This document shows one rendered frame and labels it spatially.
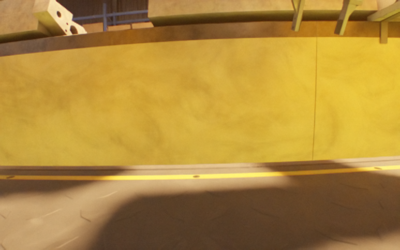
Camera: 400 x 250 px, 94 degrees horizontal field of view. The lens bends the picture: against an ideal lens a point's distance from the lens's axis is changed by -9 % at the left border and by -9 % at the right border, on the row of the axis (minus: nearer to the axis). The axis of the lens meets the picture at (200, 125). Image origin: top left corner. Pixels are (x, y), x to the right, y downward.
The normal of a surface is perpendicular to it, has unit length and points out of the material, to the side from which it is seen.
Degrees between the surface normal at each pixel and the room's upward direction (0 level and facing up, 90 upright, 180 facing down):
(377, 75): 90
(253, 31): 90
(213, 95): 87
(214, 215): 0
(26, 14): 80
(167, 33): 90
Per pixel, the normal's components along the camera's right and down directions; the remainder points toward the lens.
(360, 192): -0.02, -0.99
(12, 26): -0.10, -0.05
